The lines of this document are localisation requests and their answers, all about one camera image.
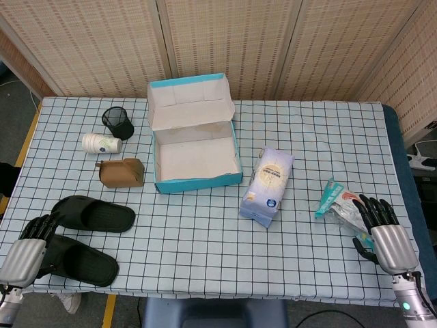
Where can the white paper cup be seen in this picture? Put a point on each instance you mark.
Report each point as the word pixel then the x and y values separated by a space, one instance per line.
pixel 99 143

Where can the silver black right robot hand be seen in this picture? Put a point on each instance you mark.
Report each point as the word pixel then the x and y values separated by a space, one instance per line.
pixel 392 246

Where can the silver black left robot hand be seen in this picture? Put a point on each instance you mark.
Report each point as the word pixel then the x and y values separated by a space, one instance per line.
pixel 24 259

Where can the black rubber slipper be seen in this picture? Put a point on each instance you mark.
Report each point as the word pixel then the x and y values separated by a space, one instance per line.
pixel 85 263
pixel 102 215

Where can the teal plastic snack package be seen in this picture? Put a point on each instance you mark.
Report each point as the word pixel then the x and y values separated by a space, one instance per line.
pixel 334 201

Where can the brown paper takeout box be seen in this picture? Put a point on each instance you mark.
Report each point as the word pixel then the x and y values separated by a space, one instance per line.
pixel 119 174

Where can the woven bamboo folding screen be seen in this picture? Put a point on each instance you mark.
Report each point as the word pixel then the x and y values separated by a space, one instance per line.
pixel 239 41

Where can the dark blue chair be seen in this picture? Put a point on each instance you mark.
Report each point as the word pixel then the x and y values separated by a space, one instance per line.
pixel 211 314

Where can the pale purple paper bag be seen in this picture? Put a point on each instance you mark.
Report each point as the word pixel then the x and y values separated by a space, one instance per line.
pixel 269 184

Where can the black mesh pen holder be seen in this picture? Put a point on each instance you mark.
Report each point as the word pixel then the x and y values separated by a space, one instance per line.
pixel 119 126

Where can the black object at edge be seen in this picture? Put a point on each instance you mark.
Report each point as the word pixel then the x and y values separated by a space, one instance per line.
pixel 7 177

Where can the blue cardboard shoe box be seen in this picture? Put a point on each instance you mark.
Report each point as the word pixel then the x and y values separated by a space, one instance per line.
pixel 191 160

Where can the white blue checkered tablecloth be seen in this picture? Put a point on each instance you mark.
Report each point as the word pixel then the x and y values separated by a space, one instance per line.
pixel 205 239

